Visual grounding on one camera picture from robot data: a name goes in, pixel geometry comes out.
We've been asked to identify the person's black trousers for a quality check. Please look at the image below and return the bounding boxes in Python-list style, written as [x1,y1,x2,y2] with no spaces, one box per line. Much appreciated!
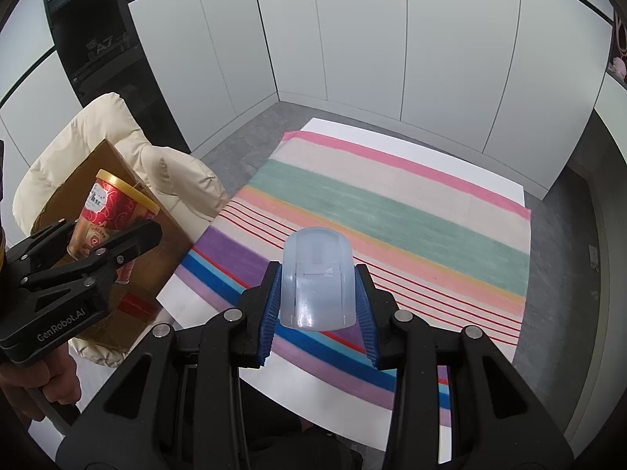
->
[240,392,363,470]

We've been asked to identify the person's left hand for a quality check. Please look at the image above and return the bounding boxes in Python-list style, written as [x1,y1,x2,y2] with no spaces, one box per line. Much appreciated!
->
[0,347,82,422]

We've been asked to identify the striped blanket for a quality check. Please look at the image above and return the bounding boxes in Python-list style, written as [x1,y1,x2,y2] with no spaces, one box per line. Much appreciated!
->
[176,131,532,427]

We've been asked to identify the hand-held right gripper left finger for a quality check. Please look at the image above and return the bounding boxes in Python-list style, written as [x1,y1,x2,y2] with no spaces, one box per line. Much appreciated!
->
[73,262,285,470]

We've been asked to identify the red can with gold lid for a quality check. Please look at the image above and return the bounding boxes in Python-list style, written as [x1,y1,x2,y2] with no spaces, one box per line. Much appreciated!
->
[66,169,160,285]

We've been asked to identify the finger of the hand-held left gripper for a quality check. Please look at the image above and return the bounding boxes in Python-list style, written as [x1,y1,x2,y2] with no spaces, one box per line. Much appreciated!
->
[4,219,74,278]
[20,219,163,300]

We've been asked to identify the pink bag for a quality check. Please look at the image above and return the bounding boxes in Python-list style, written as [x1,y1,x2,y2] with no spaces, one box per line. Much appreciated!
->
[614,10,627,56]

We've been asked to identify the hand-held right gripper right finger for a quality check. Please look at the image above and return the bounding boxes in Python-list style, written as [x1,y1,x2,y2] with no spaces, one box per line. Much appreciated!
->
[353,263,574,470]

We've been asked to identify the cream puffer jacket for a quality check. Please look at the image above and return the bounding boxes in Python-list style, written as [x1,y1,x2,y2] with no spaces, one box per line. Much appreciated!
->
[12,93,228,368]

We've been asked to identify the light blue translucent case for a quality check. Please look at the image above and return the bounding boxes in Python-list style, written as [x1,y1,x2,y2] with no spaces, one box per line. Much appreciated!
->
[278,228,361,330]

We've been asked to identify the brown cardboard box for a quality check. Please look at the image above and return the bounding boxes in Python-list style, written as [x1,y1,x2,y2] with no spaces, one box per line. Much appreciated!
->
[32,139,194,353]

